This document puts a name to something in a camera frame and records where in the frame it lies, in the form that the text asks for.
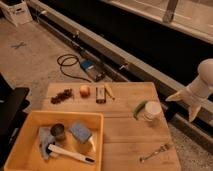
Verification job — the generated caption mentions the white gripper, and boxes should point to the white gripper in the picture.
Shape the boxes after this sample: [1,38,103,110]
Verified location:
[166,87,202,122]

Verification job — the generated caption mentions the blue sponge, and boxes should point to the blue sponge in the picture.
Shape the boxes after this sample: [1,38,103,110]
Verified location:
[69,122,92,144]

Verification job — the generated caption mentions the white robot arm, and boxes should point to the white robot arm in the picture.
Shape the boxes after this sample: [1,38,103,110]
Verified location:
[166,58,213,122]

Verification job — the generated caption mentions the white paper cup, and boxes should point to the white paper cup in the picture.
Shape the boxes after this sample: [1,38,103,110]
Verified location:
[144,101,162,121]

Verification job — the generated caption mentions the green pepper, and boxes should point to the green pepper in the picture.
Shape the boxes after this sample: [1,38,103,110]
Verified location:
[133,101,147,120]

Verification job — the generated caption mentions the small dark rectangular box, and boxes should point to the small dark rectangular box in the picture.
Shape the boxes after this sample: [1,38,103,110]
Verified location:
[96,86,106,104]

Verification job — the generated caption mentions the blue black power device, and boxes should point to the blue black power device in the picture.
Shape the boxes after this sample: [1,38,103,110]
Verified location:
[80,59,105,82]

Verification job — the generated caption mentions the orange apple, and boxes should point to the orange apple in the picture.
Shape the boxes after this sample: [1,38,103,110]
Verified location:
[79,85,90,98]

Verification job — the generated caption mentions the bunch of dark grapes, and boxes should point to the bunch of dark grapes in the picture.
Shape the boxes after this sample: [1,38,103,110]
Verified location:
[50,89,73,104]

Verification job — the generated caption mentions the metal can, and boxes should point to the metal can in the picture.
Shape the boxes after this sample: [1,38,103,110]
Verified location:
[50,123,66,141]

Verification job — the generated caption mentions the grey blue cloth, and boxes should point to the grey blue cloth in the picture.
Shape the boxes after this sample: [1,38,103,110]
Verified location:
[38,127,56,160]

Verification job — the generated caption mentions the yellow plastic bin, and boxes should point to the yellow plastic bin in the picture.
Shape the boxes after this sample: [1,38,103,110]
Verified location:
[4,111,104,171]

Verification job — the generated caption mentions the black chair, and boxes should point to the black chair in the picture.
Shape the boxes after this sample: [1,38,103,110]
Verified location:
[0,73,30,168]

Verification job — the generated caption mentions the white cardboard box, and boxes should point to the white cardboard box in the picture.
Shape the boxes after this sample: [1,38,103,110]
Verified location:
[0,0,32,26]

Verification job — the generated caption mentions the black cable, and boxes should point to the black cable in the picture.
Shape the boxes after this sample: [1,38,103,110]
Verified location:
[56,53,93,83]

